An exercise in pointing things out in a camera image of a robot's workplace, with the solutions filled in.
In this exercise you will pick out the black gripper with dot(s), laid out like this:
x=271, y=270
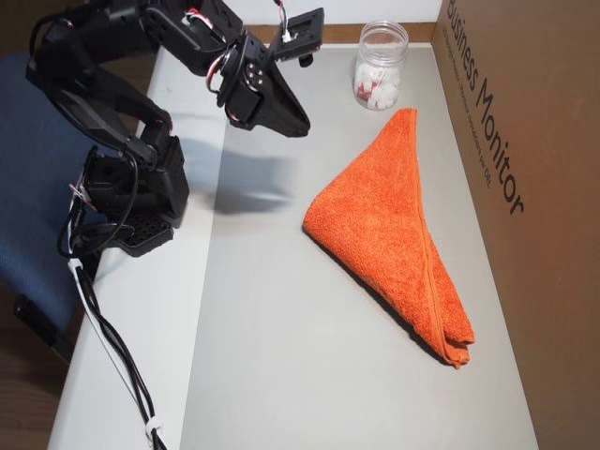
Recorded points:
x=274, y=100

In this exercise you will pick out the orange terry towel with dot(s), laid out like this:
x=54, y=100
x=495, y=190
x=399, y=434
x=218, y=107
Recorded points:
x=389, y=244

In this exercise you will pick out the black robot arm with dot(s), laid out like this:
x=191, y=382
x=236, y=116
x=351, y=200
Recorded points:
x=94, y=108

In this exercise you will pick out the brown cardboard strip panel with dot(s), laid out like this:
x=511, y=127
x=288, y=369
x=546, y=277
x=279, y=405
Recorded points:
x=342, y=34

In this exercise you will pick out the clear plastic jar white contents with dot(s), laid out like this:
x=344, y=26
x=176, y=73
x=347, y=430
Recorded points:
x=379, y=56

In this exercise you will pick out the black perforated base clamp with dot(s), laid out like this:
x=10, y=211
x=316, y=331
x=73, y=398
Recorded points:
x=150, y=236

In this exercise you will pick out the blue office chair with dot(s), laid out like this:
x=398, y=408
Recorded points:
x=23, y=211

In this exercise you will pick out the brown cardboard monitor box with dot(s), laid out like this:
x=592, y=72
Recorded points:
x=553, y=187

